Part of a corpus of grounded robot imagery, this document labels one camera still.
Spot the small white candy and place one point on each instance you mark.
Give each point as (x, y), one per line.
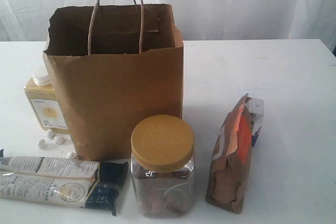
(72, 155)

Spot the clear jar with yellow lid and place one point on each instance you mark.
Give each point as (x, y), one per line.
(162, 166)

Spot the white candy right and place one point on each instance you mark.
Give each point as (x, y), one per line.
(59, 140)

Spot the white candy left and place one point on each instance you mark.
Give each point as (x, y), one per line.
(42, 144)

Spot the brown paper bag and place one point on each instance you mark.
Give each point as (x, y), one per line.
(111, 66)

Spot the white candy top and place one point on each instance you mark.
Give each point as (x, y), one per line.
(49, 134)

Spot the yellow millet bottle white cap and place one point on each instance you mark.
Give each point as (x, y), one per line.
(42, 98)

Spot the brown paper pouch orange label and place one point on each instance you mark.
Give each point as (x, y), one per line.
(229, 170)

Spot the lower white noodle package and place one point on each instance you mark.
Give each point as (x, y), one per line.
(96, 193)

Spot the white and blue milk carton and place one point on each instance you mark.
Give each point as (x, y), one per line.
(256, 110)

